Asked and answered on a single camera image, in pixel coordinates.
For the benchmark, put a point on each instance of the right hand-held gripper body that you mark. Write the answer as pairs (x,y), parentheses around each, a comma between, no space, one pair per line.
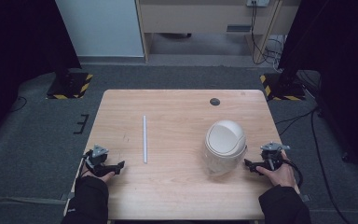
(272,156)

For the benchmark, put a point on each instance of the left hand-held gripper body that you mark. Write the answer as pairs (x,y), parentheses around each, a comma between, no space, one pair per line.
(95,158)

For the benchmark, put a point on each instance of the white swing-lid trash can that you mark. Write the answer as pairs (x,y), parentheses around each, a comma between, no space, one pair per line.
(225,146)

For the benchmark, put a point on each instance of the white straw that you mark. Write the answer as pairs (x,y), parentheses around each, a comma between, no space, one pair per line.
(144,139)

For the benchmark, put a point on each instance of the person's left hand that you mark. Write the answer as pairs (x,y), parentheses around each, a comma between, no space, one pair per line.
(103,178)

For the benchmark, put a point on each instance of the person's right hand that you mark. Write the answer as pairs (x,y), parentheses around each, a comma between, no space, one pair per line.
(281,177)

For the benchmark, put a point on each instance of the black yellow-striped stand base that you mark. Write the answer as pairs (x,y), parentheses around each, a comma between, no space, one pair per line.
(282,88)
(70,86)

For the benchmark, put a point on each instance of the dark round table grommet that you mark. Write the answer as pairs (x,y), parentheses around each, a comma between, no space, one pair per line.
(214,101)

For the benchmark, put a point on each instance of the black curtain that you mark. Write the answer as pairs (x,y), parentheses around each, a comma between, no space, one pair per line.
(15,53)
(345,62)

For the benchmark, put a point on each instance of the white panel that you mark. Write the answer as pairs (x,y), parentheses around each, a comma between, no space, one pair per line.
(101,28)

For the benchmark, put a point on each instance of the grey wall socket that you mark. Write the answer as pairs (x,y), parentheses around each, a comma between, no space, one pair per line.
(257,2)

